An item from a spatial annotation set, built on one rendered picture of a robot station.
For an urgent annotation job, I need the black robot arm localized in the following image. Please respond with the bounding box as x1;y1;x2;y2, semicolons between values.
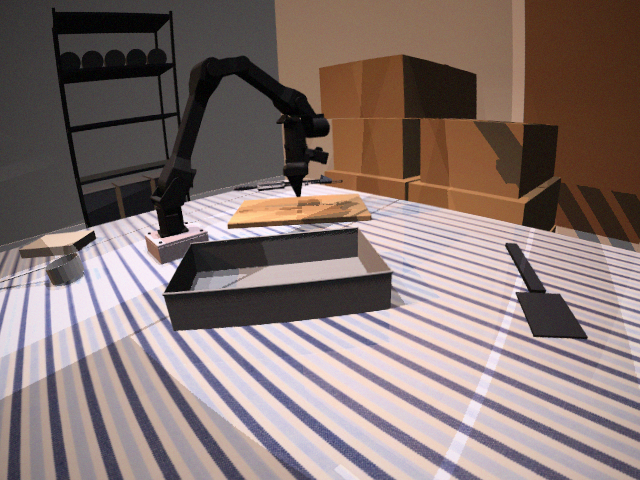
150;56;330;238

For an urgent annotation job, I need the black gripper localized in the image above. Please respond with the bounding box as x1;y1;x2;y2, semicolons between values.
283;139;308;197

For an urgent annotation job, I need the dark grey saucepan with long handle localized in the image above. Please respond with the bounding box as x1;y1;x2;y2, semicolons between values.
0;253;84;285

